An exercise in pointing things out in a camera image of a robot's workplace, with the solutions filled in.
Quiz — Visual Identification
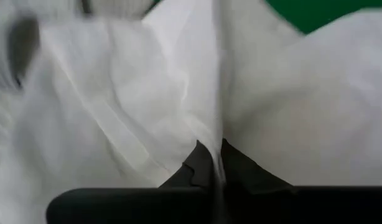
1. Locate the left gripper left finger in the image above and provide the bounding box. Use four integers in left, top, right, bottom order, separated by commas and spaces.
45, 139, 216, 224

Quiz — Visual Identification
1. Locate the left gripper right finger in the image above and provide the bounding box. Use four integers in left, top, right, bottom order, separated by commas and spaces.
221, 138, 382, 224

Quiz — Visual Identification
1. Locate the white towel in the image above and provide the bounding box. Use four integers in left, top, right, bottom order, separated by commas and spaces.
0, 0, 382, 224

